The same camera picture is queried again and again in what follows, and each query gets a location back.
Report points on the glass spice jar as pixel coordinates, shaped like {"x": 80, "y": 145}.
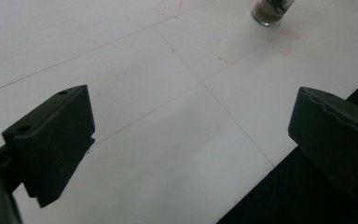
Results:
{"x": 272, "y": 12}

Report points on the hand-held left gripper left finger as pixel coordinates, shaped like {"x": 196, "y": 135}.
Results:
{"x": 54, "y": 143}

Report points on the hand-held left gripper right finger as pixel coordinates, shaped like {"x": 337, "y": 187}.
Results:
{"x": 332, "y": 137}

